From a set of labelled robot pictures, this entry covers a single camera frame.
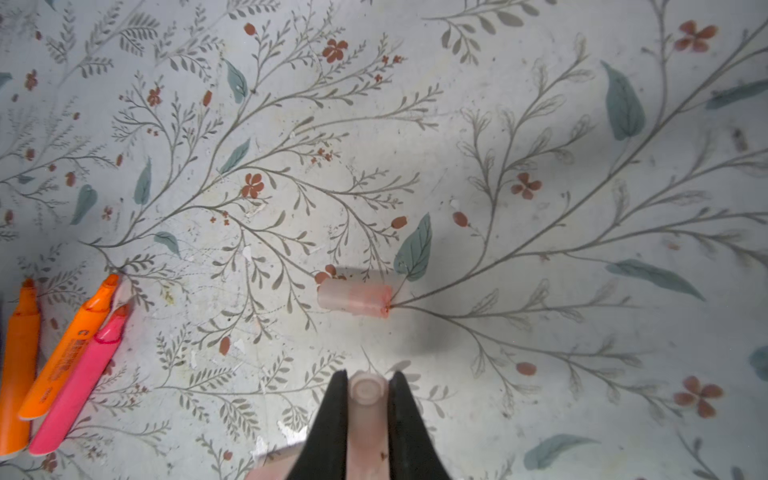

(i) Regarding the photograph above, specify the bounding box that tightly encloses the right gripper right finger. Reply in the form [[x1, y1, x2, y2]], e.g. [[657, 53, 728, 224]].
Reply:
[[387, 371, 450, 480]]

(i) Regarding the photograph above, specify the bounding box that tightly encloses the translucent pink cap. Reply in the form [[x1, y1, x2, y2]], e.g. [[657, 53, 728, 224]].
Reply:
[[346, 371, 390, 480], [317, 279, 394, 319]]

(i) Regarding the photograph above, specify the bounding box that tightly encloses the translucent pink cap lying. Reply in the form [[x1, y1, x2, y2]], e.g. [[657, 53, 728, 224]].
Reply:
[[317, 279, 394, 319]]

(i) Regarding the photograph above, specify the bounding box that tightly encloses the floral patterned table mat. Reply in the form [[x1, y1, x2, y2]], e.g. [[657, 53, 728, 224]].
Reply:
[[1, 1, 767, 479]]

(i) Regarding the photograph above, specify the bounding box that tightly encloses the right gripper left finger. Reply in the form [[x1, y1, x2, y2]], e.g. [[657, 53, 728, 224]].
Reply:
[[286, 370, 348, 480]]

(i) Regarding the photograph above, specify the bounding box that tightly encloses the orange marker pen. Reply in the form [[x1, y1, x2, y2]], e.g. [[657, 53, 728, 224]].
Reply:
[[1, 279, 41, 461], [17, 274, 120, 421]]

